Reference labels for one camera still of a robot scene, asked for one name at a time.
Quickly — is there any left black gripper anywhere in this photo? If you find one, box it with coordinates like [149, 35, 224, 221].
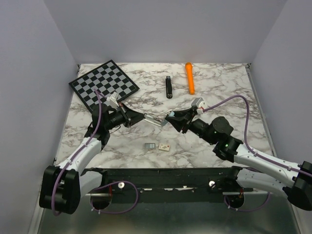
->
[104, 102, 146, 130]

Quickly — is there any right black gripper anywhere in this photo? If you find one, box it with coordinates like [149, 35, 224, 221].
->
[167, 105, 217, 145]

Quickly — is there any light blue stapler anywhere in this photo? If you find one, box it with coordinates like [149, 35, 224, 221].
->
[143, 113, 168, 127]

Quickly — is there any black stapler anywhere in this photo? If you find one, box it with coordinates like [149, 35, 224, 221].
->
[165, 76, 173, 99]

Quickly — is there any white staples box sleeve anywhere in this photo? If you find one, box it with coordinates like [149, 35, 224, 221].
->
[158, 144, 170, 152]

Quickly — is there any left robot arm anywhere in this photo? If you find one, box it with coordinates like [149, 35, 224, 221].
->
[39, 103, 144, 215]

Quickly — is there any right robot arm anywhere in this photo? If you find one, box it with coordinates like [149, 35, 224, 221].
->
[165, 109, 312, 211]

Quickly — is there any black grey chessboard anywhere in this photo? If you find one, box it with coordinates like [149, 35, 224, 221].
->
[69, 60, 139, 112]

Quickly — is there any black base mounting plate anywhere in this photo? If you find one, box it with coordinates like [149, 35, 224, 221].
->
[50, 167, 254, 204]

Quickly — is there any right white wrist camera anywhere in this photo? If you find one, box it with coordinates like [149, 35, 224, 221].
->
[191, 97, 208, 115]

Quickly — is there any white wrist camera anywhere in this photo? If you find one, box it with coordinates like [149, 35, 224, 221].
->
[191, 97, 208, 115]
[106, 92, 119, 109]

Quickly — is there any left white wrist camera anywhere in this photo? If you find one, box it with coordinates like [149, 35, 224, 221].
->
[106, 92, 119, 109]

